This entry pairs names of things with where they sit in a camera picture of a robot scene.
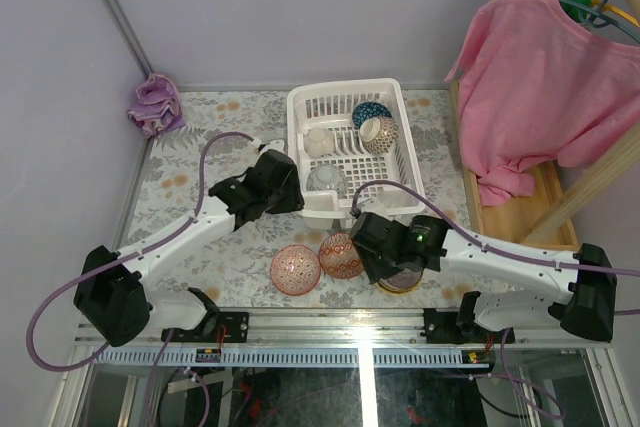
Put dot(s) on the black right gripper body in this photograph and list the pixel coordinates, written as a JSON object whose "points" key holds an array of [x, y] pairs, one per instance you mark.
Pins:
{"points": [[388, 255]]}

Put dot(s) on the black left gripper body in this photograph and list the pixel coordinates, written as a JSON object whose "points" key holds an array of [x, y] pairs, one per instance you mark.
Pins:
{"points": [[282, 181]]}

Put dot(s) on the white plastic dish rack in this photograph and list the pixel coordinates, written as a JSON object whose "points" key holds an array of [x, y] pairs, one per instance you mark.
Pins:
{"points": [[330, 105]]}

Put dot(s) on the brown checker pattern bowl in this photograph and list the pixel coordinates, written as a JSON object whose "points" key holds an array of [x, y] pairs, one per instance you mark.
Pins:
{"points": [[378, 134]]}

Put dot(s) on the blue triangle pattern bowl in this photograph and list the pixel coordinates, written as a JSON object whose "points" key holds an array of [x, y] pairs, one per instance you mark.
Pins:
{"points": [[367, 110]]}

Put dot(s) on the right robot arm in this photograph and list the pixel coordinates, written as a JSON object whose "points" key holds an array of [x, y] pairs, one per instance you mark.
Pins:
{"points": [[575, 291]]}

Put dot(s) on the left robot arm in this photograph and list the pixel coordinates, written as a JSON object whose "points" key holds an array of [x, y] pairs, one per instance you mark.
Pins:
{"points": [[117, 295]]}

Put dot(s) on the yellow rimmed bottom bowl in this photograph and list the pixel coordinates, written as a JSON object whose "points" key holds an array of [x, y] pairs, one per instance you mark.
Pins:
{"points": [[383, 286]]}

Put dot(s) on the purple striped bowl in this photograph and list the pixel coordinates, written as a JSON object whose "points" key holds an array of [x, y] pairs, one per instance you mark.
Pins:
{"points": [[404, 280]]}

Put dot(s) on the red eye pattern bowl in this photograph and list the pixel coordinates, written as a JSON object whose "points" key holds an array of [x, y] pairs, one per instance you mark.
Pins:
{"points": [[295, 270]]}

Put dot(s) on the purple folded cloth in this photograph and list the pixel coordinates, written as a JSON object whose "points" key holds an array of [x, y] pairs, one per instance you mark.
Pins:
{"points": [[158, 108]]}

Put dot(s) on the pink t-shirt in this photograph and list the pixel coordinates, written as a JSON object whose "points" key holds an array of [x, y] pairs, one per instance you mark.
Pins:
{"points": [[534, 86]]}

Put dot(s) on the green clothes hanger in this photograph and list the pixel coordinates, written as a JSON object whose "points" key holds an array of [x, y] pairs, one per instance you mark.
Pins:
{"points": [[595, 13]]}

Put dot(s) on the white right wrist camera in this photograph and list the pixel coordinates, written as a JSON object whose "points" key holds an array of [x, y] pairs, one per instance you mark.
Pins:
{"points": [[381, 206]]}

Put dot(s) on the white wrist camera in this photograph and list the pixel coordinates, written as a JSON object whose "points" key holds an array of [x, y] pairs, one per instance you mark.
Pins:
{"points": [[276, 144], [381, 206]]}

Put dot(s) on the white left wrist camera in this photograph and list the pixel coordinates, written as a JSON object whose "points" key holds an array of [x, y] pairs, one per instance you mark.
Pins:
{"points": [[276, 144]]}

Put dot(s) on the aluminium mounting rail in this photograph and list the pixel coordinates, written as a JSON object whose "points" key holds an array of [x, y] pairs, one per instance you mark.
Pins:
{"points": [[341, 327]]}

